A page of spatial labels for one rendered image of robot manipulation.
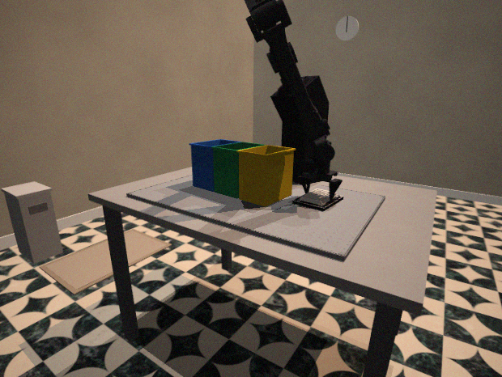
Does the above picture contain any green bin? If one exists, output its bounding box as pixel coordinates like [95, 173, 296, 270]
[212, 142, 266, 198]

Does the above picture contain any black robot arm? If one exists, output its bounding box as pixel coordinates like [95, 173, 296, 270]
[245, 0, 335, 179]

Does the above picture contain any yellow open-top bin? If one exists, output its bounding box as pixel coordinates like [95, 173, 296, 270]
[238, 145, 296, 206]

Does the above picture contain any blue open-top bin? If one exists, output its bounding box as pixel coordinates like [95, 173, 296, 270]
[191, 139, 238, 192]

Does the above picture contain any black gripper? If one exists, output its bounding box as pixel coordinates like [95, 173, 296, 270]
[299, 170, 342, 201]

